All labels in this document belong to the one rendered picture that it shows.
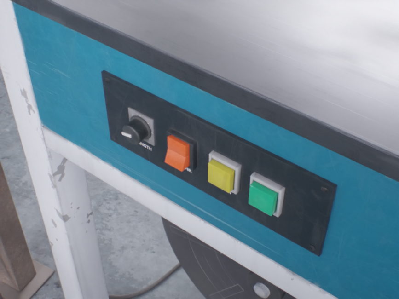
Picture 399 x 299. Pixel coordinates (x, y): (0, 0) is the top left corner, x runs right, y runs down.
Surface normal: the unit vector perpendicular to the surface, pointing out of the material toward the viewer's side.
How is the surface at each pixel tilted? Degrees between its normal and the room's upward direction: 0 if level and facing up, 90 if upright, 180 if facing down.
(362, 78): 0
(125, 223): 0
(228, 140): 90
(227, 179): 90
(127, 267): 0
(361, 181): 90
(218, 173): 90
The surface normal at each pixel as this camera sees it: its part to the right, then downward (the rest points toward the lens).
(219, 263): -0.61, 0.55
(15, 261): 0.87, 0.34
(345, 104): 0.00, -0.73
